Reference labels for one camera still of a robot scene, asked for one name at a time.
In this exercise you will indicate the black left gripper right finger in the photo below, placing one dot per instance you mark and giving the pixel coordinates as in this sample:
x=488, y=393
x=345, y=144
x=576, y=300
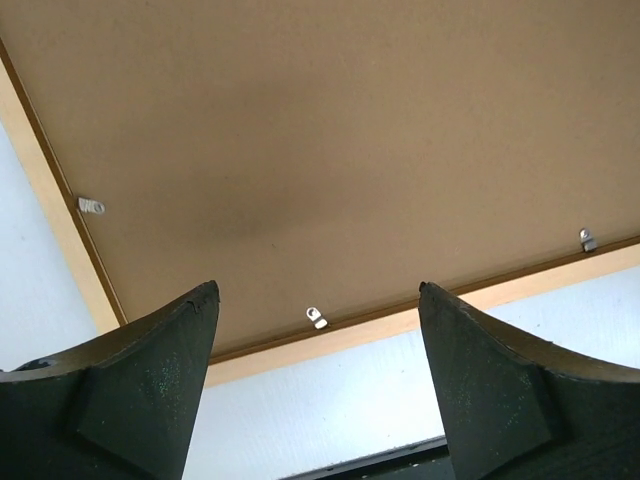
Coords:
x=515, y=406

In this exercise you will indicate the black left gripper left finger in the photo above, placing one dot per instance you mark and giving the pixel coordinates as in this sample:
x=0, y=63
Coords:
x=120, y=406

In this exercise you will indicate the wooden picture frame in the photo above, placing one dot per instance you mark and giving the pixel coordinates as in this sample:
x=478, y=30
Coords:
x=52, y=191

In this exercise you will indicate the brown backing board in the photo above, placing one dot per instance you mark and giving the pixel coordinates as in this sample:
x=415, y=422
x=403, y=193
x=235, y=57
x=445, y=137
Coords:
x=333, y=153

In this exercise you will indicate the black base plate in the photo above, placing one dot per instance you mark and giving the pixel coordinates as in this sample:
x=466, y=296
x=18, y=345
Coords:
x=426, y=460

